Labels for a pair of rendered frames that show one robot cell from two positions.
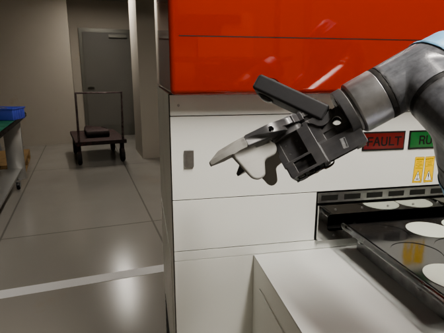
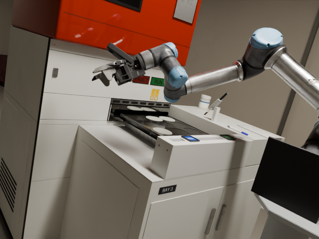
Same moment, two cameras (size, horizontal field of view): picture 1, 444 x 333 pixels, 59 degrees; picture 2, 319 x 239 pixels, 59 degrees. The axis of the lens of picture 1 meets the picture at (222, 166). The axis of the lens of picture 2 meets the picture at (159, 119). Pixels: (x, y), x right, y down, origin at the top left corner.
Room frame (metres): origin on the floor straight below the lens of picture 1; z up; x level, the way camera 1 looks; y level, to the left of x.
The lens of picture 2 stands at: (-0.49, 0.32, 1.26)
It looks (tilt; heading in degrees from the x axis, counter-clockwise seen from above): 13 degrees down; 328
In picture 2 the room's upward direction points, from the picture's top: 13 degrees clockwise
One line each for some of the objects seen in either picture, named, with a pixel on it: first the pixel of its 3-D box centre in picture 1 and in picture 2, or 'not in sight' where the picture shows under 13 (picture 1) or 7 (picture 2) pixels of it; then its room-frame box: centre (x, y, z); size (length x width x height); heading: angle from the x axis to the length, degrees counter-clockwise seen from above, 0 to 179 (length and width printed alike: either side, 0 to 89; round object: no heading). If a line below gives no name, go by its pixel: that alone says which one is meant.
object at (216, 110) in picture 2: not in sight; (214, 109); (0.71, -0.78, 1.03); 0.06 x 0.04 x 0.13; 11
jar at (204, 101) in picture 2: not in sight; (204, 102); (1.02, -0.95, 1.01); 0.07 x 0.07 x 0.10
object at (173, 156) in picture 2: not in sight; (206, 153); (0.40, -0.52, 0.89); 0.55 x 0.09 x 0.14; 101
